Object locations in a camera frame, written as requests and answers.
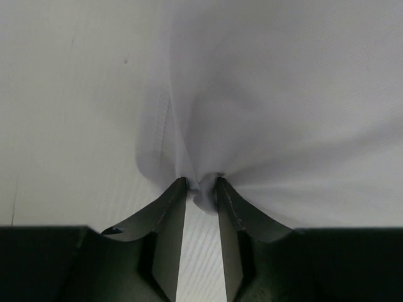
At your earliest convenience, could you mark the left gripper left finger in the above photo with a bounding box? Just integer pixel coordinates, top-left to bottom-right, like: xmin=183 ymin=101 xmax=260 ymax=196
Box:
xmin=101 ymin=177 xmax=187 ymax=301

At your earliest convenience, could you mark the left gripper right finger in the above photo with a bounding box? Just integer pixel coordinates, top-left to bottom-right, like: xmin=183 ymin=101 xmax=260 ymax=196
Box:
xmin=215 ymin=177 xmax=293 ymax=301

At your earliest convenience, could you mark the white t shirt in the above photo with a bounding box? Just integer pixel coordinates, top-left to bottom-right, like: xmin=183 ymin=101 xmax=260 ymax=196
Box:
xmin=136 ymin=1 xmax=402 ymax=228

